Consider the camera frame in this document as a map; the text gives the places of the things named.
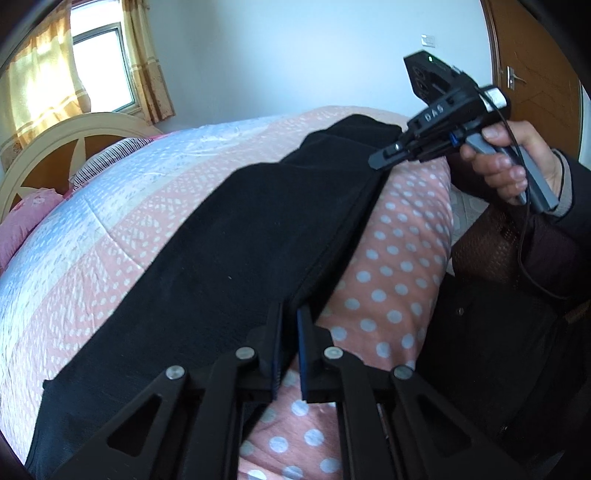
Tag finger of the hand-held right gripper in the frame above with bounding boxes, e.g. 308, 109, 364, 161
368, 138, 417, 171

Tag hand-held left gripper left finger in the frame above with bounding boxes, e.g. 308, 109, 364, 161
51, 302, 284, 480

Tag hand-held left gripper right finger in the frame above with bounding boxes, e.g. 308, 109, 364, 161
298, 305, 541, 480

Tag black pants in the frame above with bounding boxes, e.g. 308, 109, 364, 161
25, 114, 402, 480

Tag person's right forearm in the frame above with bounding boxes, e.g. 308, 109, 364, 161
549, 148, 591, 217

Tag person's right hand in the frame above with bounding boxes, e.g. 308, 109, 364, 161
459, 120, 566, 206

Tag white bed sheet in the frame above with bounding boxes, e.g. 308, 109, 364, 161
448, 187, 488, 273

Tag brown wooden door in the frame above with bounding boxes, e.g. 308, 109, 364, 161
480, 0, 585, 158

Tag brown patterned cloth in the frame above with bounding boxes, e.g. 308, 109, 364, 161
459, 215, 525, 284

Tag person's dark jacket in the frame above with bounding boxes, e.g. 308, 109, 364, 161
416, 208, 591, 480

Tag pink blue dotted quilt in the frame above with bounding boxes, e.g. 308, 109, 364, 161
0, 105, 455, 480

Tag striped pillow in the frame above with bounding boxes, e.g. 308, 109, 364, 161
68, 136, 153, 190

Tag pink pillow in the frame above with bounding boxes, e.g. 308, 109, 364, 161
0, 190, 65, 273

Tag window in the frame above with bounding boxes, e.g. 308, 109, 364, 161
71, 25, 139, 114

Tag cream wooden headboard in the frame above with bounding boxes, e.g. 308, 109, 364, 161
0, 113, 164, 215

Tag wide yellow curtain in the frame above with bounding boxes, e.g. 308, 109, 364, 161
0, 0, 90, 144

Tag black cable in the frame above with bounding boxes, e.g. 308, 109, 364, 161
478, 85, 591, 301

